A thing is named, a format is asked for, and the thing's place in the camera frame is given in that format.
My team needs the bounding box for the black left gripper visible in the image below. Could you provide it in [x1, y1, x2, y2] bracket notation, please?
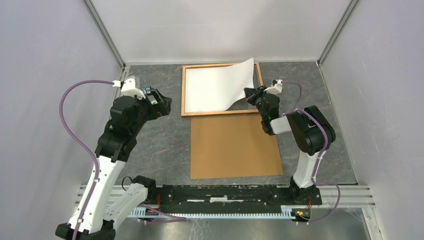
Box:
[130, 87, 172, 135]

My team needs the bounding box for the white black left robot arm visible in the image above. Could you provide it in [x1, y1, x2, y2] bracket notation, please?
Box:
[55, 87, 172, 240]

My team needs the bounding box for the wooden picture frame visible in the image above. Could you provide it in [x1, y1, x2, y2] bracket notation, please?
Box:
[180, 62, 265, 118]

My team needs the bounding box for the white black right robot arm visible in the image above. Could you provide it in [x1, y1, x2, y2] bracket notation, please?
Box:
[244, 86, 336, 204]

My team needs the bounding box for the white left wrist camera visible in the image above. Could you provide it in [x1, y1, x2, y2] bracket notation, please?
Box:
[112, 76, 146, 100]

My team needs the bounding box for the glossy plant photo print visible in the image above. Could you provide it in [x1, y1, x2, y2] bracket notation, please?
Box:
[184, 57, 255, 114]

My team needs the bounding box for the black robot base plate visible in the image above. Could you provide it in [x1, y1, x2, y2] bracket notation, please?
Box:
[144, 184, 323, 214]

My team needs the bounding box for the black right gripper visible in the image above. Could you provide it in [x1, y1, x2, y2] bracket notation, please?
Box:
[244, 85, 271, 120]

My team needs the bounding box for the aluminium toothed rail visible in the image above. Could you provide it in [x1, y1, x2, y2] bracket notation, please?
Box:
[127, 206, 312, 220]

